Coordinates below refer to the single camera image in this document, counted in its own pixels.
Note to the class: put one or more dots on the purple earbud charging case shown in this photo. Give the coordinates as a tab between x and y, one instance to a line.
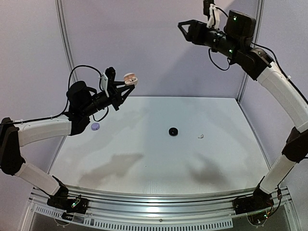
95	126

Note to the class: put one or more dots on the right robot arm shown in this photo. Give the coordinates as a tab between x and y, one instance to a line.
235	43

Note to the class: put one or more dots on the black earbud charging case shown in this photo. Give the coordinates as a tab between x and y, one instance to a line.
173	131

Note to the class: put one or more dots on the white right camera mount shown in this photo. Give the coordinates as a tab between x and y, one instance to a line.
214	18

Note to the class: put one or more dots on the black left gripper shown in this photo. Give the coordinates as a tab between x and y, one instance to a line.
115	93

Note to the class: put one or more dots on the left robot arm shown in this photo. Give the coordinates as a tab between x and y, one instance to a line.
84	101

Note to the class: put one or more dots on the pink earbud charging case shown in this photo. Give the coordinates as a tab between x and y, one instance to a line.
128	76

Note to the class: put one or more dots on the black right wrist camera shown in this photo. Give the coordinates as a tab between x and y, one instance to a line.
206	6

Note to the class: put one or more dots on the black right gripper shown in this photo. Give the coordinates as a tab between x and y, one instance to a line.
194	30

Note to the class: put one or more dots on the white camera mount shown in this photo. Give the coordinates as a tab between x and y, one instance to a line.
214	18
104	83

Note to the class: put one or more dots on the aluminium left corner post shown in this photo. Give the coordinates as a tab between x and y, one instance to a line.
64	34

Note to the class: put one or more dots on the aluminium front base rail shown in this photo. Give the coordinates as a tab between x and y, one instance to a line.
111	211

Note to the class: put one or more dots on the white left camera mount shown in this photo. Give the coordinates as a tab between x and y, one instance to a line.
104	83

